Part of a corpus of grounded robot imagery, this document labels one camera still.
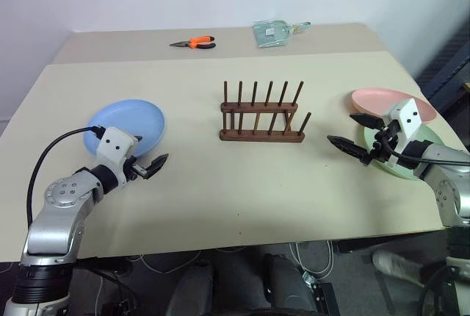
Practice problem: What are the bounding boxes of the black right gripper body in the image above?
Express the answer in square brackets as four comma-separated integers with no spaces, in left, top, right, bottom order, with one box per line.
[361,120,401,167]

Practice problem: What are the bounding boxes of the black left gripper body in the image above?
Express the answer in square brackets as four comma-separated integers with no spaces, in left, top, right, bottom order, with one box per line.
[123,157,150,184]

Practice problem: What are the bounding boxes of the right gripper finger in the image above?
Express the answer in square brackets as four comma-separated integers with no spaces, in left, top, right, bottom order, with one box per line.
[350,112,386,132]
[326,135,369,165]

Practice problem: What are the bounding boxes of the wooden dish rack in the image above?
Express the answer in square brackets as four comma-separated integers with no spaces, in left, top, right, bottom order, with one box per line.
[219,80,312,143]

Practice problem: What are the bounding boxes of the blue plate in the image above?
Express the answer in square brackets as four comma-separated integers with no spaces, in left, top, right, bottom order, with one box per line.
[83,99,167,157]

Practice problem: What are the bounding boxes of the pink red plate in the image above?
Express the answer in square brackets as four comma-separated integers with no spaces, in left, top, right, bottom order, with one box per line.
[348,87,438,124]

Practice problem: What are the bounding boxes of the light green plate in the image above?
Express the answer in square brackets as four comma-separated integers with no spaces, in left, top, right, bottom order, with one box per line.
[363,123,446,182]

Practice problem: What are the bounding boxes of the white shoe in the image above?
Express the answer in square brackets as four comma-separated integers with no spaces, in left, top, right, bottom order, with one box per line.
[372,249,427,288]

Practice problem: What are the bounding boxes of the dark rounded shape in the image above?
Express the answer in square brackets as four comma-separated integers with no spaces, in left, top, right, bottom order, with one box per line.
[261,253,321,316]
[164,259,218,316]

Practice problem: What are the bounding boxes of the clear plastic packet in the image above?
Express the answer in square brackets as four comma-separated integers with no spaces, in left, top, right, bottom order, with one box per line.
[252,19,312,50]

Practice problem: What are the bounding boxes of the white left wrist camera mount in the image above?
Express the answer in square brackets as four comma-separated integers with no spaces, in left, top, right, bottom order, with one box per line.
[95,127,140,187]

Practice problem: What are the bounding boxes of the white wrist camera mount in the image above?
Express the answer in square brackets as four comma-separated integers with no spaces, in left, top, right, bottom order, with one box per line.
[383,98,424,169]
[95,127,140,187]

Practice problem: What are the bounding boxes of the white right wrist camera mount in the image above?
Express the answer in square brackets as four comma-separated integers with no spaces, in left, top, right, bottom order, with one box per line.
[383,98,424,169]

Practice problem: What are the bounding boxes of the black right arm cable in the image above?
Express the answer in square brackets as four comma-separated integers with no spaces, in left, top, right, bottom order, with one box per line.
[377,136,470,167]

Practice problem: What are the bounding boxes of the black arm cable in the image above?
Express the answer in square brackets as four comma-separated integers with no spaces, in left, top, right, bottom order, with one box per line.
[377,136,470,167]
[26,124,106,229]

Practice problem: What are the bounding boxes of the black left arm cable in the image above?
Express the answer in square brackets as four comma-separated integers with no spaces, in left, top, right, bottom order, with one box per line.
[26,124,106,229]

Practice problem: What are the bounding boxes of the dark metal frame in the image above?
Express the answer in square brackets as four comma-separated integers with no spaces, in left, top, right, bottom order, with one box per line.
[414,21,470,118]

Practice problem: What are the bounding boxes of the white floor cable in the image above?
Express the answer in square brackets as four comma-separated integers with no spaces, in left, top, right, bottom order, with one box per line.
[288,240,336,281]
[126,251,203,273]

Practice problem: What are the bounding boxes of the orange handled pliers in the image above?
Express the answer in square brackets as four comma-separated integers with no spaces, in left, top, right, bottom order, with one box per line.
[169,35,217,50]

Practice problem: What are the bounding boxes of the black metal bracket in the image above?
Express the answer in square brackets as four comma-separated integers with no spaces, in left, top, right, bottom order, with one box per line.
[301,271,341,316]

